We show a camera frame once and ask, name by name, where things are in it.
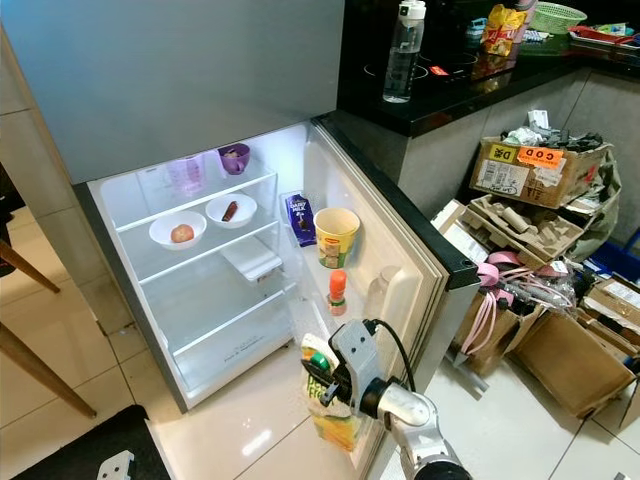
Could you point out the yellow mango juice carton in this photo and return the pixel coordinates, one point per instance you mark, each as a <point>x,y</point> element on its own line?
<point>325,425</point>

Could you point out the silver right arm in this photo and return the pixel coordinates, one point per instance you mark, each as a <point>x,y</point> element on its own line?
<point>410,415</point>

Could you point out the grey steel fridge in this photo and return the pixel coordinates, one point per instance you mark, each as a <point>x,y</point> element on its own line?
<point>160,70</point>

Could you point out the orange cap bottle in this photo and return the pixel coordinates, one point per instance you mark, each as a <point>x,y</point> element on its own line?
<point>337,285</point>

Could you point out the clear plastic bottle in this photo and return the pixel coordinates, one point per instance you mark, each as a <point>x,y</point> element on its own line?
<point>385,293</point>

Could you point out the yellow green noodle cup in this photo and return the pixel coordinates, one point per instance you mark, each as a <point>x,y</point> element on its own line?
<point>335,245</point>

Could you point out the white plastic tray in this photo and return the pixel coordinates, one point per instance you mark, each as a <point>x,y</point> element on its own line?
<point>250,264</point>

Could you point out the white bowl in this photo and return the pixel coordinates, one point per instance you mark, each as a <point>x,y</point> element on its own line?
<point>158,232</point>
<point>247,212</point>

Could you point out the pink hanger bundle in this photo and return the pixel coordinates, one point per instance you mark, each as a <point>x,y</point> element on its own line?
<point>495,268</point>

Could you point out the brown sausage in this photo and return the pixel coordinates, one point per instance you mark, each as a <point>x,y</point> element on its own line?
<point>230,211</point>

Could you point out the red apple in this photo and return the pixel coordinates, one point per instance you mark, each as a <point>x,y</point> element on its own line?
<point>182,234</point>

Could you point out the brown cardboard box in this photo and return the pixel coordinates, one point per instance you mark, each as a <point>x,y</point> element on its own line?
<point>570,365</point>

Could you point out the paper pulp packing tray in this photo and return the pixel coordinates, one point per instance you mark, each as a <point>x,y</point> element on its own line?
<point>510,225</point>

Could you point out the purple cup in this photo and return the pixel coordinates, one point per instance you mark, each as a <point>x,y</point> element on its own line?
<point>234,160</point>

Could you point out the black floor mat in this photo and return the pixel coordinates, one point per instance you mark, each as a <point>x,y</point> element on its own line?
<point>90,455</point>

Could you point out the pink clear cup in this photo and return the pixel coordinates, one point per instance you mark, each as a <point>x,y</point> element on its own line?
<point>186,176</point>

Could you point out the cardboard box orange label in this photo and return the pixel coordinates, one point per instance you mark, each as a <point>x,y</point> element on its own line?
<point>510,178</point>

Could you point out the light wooden table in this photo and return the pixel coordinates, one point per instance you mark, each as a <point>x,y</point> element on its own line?
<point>50,372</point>

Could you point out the black kitchen counter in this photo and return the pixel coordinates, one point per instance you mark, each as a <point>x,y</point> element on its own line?
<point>460,90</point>

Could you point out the orange sticker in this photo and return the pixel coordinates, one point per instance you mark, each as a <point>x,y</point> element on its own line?
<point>438,70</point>

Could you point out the tall clear water bottle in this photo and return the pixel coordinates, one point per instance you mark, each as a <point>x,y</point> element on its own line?
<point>403,60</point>

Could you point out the yellow red snack packet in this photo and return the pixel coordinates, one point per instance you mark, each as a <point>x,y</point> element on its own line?
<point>505,28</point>

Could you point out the green plastic basket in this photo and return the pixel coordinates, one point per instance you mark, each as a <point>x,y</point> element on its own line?
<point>558,17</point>

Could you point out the red tray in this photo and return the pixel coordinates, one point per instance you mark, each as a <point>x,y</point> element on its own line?
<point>605,36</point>

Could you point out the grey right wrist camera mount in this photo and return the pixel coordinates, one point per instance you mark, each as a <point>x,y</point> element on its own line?
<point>356,352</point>

